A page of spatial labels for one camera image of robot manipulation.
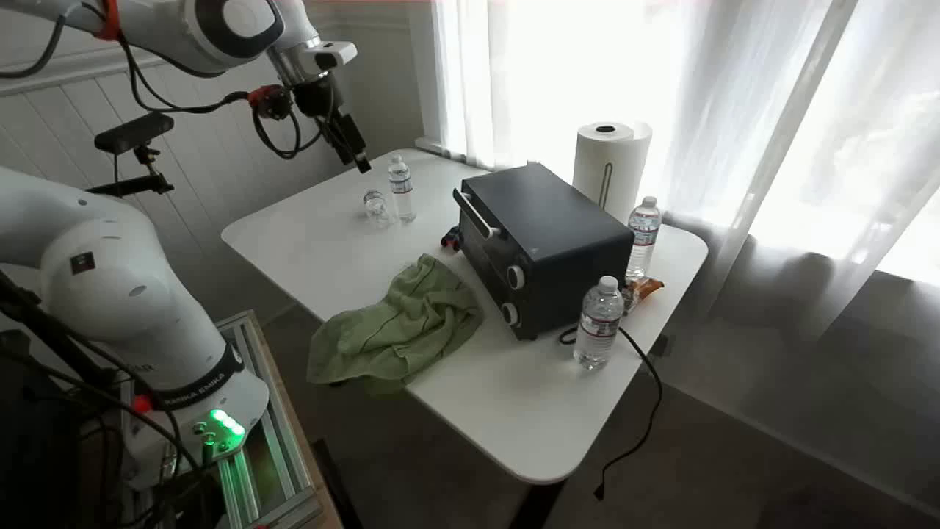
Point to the clear plastic water bottle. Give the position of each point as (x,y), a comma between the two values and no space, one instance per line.
(596,328)
(643,231)
(399,195)

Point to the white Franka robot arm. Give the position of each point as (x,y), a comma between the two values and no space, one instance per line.
(119,284)

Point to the small clear glass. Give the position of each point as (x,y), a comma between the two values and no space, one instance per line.
(373,206)

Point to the black equipment box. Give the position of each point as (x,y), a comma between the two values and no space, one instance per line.
(38,460)

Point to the metal robot base stand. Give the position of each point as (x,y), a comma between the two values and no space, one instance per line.
(275,460)

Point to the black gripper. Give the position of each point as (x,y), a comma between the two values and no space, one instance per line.
(317,99)

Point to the small toy with black wheels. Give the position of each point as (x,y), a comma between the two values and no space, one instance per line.
(451,239)

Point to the small orange object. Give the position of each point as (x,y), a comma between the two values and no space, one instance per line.
(648,287)

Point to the green cloth towel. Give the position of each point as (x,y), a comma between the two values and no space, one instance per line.
(399,325)

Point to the black camera on stand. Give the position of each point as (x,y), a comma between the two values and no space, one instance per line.
(134,133)

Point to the black toaster oven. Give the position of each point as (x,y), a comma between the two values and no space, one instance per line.
(539,225)

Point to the white sheer curtain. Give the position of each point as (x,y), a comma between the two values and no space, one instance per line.
(724,99)

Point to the black table leg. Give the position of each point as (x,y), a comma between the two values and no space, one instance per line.
(329,478)
(534,506)

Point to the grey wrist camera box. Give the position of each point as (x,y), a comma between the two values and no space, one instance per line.
(335,53)

